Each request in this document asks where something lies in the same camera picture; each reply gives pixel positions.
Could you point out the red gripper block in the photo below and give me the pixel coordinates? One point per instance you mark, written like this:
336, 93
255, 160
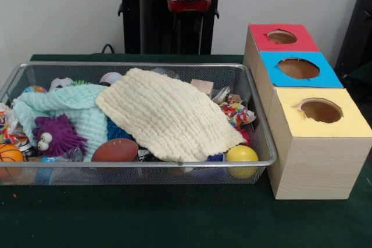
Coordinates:
189, 5

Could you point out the clear plastic bottle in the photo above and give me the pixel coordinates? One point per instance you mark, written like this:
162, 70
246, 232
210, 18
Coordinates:
167, 72

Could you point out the clear mesh bin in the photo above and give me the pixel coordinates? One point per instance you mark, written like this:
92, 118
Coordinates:
145, 174

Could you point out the wooden box with three holes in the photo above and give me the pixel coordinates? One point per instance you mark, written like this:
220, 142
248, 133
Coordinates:
319, 166

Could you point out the small wooden block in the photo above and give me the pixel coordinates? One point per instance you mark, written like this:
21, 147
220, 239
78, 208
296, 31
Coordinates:
202, 86

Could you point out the cream waffle cloth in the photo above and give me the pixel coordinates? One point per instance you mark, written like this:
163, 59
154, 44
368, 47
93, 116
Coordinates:
168, 114

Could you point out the white toy baseball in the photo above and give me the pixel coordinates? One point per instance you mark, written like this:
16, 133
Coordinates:
110, 78

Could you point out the mint green waffle cloth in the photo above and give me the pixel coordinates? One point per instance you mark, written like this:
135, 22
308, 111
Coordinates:
81, 100

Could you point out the black and white soccer ball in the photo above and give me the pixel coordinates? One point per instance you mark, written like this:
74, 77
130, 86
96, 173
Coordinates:
60, 83

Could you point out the yellow ball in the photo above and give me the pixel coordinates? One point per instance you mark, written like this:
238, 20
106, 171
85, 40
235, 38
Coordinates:
241, 158

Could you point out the brown toy football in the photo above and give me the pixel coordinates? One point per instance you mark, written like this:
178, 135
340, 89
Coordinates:
115, 150

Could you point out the black furniture piece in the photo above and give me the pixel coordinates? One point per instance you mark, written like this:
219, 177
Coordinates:
357, 41

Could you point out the purple spiky monster toy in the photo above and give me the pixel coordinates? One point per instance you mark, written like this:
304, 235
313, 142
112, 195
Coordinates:
59, 134

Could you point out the dark green table cloth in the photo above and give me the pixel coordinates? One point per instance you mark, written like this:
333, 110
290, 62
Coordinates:
145, 219

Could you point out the orange toy basketball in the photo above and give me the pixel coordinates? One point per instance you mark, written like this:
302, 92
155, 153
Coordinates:
10, 155

